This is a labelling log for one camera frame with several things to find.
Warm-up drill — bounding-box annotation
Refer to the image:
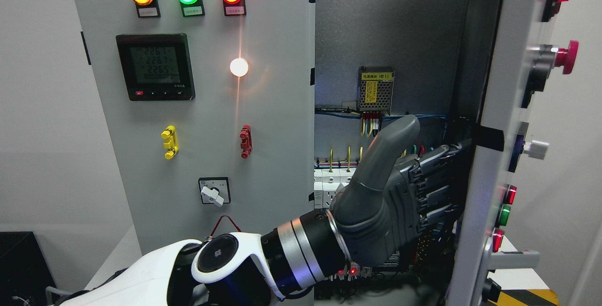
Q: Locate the white glowing indicator light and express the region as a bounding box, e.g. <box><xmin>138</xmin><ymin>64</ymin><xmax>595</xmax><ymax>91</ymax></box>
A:
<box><xmin>230</xmin><ymin>57</ymin><xmax>249</xmax><ymax>77</ymax></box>

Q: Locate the metal mesh power supply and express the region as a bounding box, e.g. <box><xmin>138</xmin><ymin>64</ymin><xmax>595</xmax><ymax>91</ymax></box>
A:
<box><xmin>357</xmin><ymin>66</ymin><xmax>395</xmax><ymax>112</ymax></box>

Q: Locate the red electric hazard sticker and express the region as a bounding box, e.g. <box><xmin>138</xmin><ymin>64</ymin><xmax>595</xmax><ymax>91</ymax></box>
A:
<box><xmin>207</xmin><ymin>215</ymin><xmax>243</xmax><ymax>238</ymax></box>

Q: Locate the silver door handle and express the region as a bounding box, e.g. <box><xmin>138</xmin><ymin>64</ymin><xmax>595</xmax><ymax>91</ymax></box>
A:
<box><xmin>480</xmin><ymin>238</ymin><xmax>541</xmax><ymax>306</ymax></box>

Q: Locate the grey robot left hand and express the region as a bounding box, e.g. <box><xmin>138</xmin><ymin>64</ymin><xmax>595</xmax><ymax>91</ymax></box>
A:
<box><xmin>331</xmin><ymin>115</ymin><xmax>472</xmax><ymax>266</ymax></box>

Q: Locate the grey cabinet door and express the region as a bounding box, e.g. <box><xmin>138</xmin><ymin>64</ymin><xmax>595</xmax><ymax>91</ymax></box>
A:
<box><xmin>445</xmin><ymin>0</ymin><xmax>569</xmax><ymax>306</ymax></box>
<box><xmin>75</xmin><ymin>0</ymin><xmax>315</xmax><ymax>254</ymax></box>

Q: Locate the relay row with red leds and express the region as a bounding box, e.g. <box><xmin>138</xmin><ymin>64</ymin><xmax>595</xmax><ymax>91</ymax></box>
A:
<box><xmin>329</xmin><ymin>261</ymin><xmax>362</xmax><ymax>281</ymax></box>

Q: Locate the white socket breaker row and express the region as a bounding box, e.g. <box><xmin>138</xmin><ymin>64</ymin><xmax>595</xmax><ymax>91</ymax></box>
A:
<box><xmin>314</xmin><ymin>167</ymin><xmax>356</xmax><ymax>208</ymax></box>

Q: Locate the red emergency stop button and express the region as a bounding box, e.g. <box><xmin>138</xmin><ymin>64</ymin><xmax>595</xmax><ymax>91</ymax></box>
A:
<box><xmin>530</xmin><ymin>40</ymin><xmax>579</xmax><ymax>77</ymax></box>

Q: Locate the yellow terminal post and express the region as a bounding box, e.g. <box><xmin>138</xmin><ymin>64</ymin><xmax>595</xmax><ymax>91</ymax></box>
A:
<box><xmin>161</xmin><ymin>125</ymin><xmax>179</xmax><ymax>160</ymax></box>

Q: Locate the black digital power meter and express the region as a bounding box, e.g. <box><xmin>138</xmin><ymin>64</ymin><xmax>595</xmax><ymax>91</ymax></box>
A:
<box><xmin>116</xmin><ymin>32</ymin><xmax>195</xmax><ymax>101</ymax></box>

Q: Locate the red terminal post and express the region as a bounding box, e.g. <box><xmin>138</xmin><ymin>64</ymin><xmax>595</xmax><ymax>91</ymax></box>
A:
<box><xmin>239</xmin><ymin>125</ymin><xmax>253</xmax><ymax>159</ymax></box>

